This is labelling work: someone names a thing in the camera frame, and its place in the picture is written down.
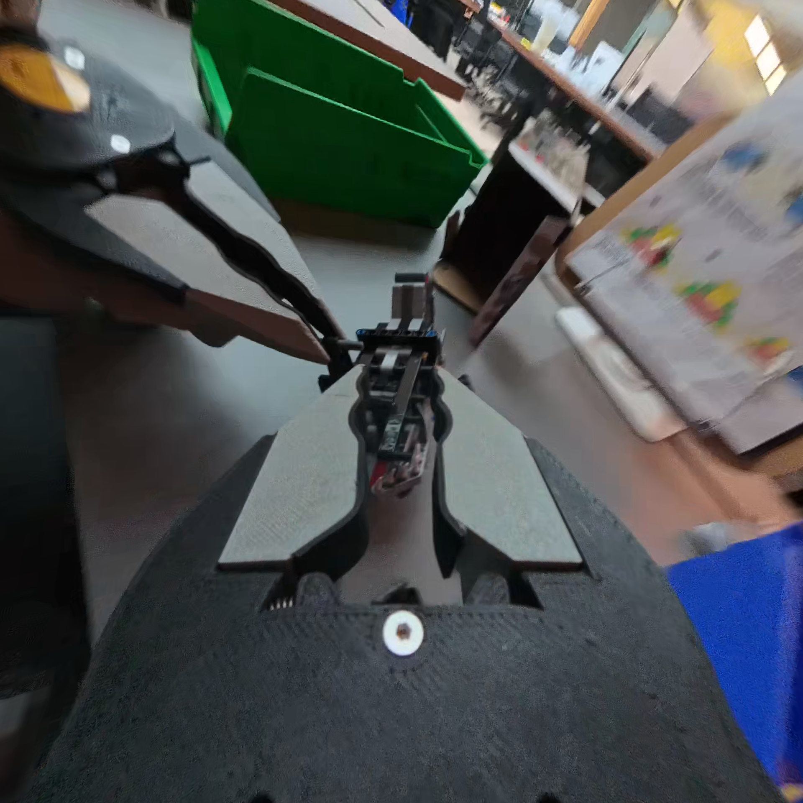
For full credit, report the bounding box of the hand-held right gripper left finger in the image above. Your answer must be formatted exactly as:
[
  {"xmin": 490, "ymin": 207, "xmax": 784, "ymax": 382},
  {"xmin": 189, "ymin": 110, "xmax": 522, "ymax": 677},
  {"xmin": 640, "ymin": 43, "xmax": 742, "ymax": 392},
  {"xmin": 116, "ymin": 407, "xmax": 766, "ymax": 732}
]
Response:
[{"xmin": 218, "ymin": 370, "xmax": 371, "ymax": 575}]

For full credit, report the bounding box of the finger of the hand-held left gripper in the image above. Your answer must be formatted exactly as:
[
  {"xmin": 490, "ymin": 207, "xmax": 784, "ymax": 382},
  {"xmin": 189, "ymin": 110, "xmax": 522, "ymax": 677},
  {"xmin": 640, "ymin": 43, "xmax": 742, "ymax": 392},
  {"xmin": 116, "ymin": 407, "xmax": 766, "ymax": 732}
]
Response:
[
  {"xmin": 84, "ymin": 190, "xmax": 334, "ymax": 366},
  {"xmin": 183, "ymin": 159, "xmax": 348, "ymax": 343}
]

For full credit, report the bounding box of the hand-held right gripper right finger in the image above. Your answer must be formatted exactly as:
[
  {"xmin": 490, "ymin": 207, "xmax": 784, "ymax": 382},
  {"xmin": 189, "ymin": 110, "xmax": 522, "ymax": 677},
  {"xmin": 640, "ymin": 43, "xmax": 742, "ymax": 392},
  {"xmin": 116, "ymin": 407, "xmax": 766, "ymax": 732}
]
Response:
[{"xmin": 432, "ymin": 370, "xmax": 585, "ymax": 578}]

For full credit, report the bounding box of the grey red lego vehicle model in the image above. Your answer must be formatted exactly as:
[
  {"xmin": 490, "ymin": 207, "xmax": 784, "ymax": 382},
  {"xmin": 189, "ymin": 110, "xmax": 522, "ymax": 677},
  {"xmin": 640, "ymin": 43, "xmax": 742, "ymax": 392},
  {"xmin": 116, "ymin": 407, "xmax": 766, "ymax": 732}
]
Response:
[{"xmin": 317, "ymin": 272, "xmax": 475, "ymax": 501}]

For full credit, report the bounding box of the blue plastic bin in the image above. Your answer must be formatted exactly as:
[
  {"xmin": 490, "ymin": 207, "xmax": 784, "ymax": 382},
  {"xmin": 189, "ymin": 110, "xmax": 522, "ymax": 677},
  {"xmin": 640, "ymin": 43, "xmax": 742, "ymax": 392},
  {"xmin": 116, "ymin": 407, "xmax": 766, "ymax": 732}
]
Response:
[{"xmin": 665, "ymin": 523, "xmax": 803, "ymax": 792}]

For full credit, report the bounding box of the black lego set box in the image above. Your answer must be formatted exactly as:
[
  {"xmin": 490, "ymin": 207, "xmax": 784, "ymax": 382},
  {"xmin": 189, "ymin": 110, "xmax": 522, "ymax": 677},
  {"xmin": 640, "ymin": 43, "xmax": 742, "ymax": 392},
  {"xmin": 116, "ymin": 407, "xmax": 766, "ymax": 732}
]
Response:
[{"xmin": 433, "ymin": 141, "xmax": 606, "ymax": 348}]

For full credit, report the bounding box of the person's left hand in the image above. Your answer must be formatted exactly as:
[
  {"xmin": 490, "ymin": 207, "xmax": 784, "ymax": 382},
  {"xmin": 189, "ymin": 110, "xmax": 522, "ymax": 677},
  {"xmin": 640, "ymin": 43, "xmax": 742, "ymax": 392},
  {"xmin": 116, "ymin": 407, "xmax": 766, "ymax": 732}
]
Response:
[{"xmin": 0, "ymin": 209, "xmax": 190, "ymax": 330}]

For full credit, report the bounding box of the green plastic bin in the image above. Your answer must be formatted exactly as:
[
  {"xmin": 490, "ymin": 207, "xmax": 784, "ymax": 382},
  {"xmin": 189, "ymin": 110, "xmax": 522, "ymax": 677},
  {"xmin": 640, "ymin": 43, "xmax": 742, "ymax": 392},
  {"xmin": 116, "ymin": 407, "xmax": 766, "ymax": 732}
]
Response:
[{"xmin": 190, "ymin": 0, "xmax": 489, "ymax": 228}]

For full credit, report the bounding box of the grey work table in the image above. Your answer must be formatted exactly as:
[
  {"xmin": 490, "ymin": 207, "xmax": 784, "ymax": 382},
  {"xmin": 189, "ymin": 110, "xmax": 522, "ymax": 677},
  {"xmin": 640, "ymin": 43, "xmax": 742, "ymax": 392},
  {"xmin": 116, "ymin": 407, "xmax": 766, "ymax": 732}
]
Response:
[
  {"xmin": 489, "ymin": 19, "xmax": 667, "ymax": 165},
  {"xmin": 270, "ymin": 0, "xmax": 469, "ymax": 101}
]

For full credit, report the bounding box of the person's black jacket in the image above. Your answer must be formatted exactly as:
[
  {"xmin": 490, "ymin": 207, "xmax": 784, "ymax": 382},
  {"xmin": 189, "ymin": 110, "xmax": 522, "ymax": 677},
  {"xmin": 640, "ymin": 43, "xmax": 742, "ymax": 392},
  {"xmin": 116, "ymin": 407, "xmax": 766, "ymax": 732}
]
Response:
[{"xmin": 0, "ymin": 313, "xmax": 93, "ymax": 699}]

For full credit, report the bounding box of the printed instruction sheet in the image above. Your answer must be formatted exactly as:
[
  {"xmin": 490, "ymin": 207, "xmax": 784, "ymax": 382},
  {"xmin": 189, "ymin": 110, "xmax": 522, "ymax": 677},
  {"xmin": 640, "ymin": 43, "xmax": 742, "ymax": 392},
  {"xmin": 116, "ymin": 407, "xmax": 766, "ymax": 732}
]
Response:
[{"xmin": 568, "ymin": 81, "xmax": 803, "ymax": 454}]

